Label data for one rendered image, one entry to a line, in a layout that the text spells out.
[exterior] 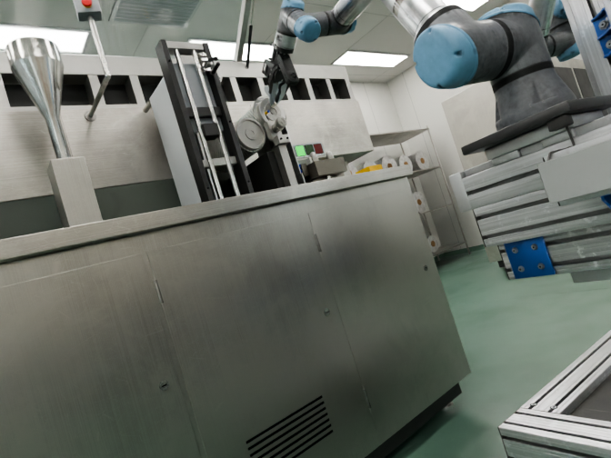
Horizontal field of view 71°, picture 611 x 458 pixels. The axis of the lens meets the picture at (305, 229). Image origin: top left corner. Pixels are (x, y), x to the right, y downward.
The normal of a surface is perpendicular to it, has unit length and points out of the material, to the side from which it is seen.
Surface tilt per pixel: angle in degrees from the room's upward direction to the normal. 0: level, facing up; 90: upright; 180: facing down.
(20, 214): 90
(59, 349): 90
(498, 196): 90
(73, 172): 90
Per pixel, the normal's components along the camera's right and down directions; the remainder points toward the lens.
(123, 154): 0.58, -0.22
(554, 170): -0.80, 0.22
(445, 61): -0.84, 0.36
